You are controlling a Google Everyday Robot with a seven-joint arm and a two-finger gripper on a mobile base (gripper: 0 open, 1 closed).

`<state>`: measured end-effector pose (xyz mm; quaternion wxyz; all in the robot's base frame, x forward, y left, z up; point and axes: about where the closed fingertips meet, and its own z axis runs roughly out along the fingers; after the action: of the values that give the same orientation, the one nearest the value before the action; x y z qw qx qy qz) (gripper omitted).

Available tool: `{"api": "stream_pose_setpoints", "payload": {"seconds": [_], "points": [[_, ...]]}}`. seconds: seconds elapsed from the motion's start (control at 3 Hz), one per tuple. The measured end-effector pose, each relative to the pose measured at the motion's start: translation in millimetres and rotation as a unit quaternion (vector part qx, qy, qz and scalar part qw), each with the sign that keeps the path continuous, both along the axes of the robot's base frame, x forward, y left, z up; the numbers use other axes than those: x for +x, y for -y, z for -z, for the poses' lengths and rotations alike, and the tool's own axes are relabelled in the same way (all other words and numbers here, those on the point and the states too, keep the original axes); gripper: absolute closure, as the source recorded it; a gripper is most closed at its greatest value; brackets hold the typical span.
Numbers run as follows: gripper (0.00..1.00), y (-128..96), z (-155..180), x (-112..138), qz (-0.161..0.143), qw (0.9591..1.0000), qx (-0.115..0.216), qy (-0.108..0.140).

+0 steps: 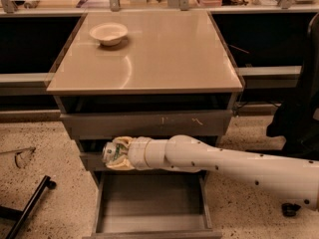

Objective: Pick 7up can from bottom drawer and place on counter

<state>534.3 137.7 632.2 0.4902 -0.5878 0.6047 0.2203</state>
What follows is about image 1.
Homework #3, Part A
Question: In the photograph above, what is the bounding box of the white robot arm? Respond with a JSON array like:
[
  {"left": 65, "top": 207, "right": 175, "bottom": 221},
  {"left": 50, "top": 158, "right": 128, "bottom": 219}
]
[{"left": 102, "top": 135, "right": 319, "bottom": 210}]

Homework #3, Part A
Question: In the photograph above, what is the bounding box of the grey open bottom drawer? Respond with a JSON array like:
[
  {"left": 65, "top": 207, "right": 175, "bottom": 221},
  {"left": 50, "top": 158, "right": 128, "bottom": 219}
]
[{"left": 83, "top": 170, "right": 222, "bottom": 239}]

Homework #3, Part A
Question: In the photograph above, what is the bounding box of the grey middle drawer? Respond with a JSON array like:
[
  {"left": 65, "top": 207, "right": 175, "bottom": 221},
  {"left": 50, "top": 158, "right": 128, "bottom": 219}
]
[{"left": 79, "top": 147, "right": 219, "bottom": 175}]

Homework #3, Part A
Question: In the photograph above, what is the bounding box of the grey top drawer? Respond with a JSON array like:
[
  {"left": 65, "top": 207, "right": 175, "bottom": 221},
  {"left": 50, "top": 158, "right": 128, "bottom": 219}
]
[{"left": 61, "top": 110, "right": 232, "bottom": 139}]

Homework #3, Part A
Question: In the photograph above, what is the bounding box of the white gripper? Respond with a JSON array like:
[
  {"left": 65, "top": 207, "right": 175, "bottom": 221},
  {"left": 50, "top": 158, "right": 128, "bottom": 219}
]
[{"left": 107, "top": 136, "right": 151, "bottom": 170}]

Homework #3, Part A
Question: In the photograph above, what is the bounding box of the black office chair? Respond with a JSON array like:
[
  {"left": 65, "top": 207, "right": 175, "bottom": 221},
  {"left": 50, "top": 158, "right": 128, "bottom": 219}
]
[{"left": 264, "top": 14, "right": 319, "bottom": 217}]

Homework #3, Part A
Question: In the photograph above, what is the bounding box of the grey drawer cabinet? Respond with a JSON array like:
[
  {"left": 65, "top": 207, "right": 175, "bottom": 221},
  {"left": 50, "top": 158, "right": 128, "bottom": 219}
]
[{"left": 45, "top": 9, "right": 244, "bottom": 239}]

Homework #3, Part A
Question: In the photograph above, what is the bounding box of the black chair leg left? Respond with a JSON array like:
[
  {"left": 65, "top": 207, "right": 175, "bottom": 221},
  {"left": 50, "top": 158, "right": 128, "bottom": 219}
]
[{"left": 0, "top": 175, "right": 57, "bottom": 239}]

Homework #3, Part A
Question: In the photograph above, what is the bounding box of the white bowl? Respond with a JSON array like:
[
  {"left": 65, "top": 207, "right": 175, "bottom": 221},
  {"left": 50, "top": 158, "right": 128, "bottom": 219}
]
[{"left": 90, "top": 23, "right": 128, "bottom": 46}]

